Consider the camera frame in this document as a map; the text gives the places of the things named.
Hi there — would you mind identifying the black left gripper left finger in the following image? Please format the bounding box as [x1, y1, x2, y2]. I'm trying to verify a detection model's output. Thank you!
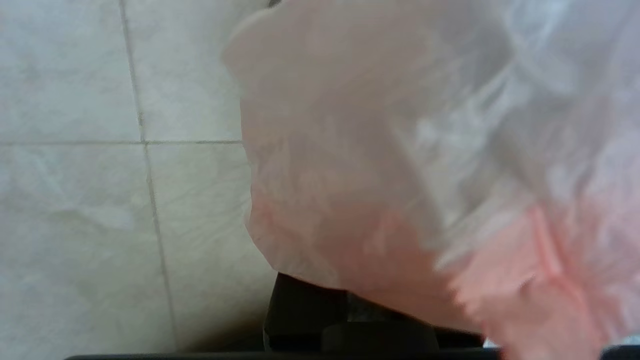
[263, 272, 351, 352]

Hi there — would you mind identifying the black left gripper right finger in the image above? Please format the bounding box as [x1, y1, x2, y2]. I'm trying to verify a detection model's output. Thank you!
[320, 295, 485, 352]

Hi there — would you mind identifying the white red-printed liner bag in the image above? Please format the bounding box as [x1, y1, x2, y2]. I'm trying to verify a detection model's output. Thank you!
[221, 0, 640, 360]

